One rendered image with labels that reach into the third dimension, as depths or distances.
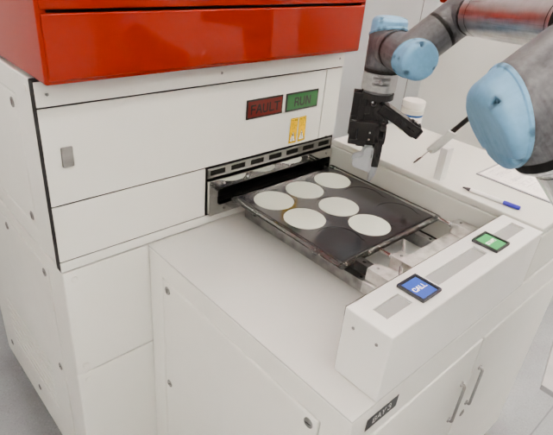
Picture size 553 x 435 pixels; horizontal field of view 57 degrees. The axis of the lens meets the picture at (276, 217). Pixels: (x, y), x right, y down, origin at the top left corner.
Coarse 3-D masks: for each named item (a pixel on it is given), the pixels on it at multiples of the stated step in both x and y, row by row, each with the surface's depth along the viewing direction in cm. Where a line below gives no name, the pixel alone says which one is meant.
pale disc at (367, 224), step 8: (360, 216) 122; (368, 216) 122; (352, 224) 118; (360, 224) 118; (368, 224) 118; (376, 224) 119; (384, 224) 119; (360, 232) 115; (368, 232) 115; (376, 232) 115; (384, 232) 116
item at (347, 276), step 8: (248, 216) 131; (264, 224) 127; (272, 232) 126; (280, 232) 123; (280, 240) 124; (288, 240) 122; (296, 248) 120; (304, 248) 118; (312, 256) 117; (320, 264) 116; (328, 264) 114; (336, 272) 112; (344, 272) 110; (352, 272) 110; (344, 280) 111; (352, 280) 109; (360, 280) 107; (360, 288) 108
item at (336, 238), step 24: (336, 192) 132; (360, 192) 133; (384, 192) 134; (336, 216) 121; (384, 216) 123; (408, 216) 124; (432, 216) 125; (312, 240) 110; (336, 240) 111; (360, 240) 112; (384, 240) 113
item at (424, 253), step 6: (450, 234) 122; (438, 240) 119; (444, 240) 119; (450, 240) 119; (456, 240) 119; (426, 246) 116; (432, 246) 116; (438, 246) 116; (444, 246) 117; (414, 252) 113; (420, 252) 113; (426, 252) 114; (432, 252) 114; (420, 258) 111; (426, 258) 111; (396, 270) 106; (366, 282) 102; (366, 288) 102; (372, 288) 101
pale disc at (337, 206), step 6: (330, 198) 129; (336, 198) 129; (342, 198) 129; (318, 204) 125; (324, 204) 126; (330, 204) 126; (336, 204) 126; (342, 204) 126; (348, 204) 126; (354, 204) 127; (324, 210) 123; (330, 210) 123; (336, 210) 123; (342, 210) 123; (348, 210) 124; (354, 210) 124; (342, 216) 121
